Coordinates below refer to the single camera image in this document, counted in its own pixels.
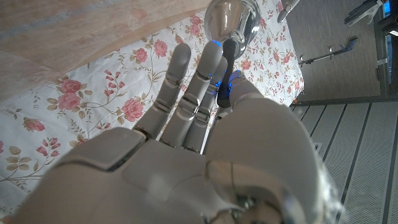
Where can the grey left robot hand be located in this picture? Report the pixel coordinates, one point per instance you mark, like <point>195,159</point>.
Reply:
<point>287,9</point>

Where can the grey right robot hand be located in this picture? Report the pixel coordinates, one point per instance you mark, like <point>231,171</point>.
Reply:
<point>186,174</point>

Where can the metal rod with blue clamp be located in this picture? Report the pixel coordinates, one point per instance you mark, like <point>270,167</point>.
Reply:
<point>329,54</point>

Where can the dark grey glove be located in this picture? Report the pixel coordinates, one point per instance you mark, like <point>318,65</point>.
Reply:
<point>362,12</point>

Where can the dark metal rack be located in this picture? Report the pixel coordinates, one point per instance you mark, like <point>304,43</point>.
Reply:
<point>387,46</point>

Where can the floral rose backdrop cloth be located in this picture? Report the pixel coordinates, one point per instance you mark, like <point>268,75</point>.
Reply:
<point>93,102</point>

